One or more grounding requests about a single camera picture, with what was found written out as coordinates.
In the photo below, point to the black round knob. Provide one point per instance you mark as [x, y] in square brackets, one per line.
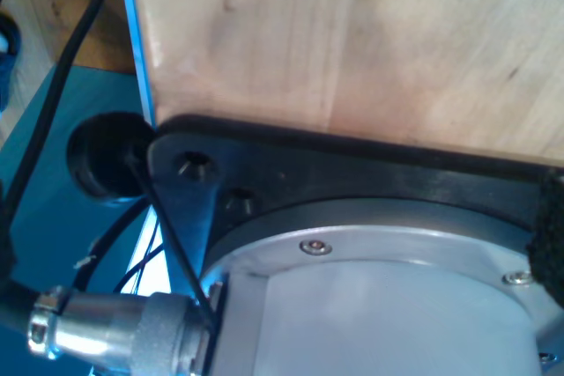
[106, 156]

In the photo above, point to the blue upholstered sofa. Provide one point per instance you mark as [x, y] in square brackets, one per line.
[106, 90]

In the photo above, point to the black mounting plate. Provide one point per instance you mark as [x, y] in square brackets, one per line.
[352, 173]

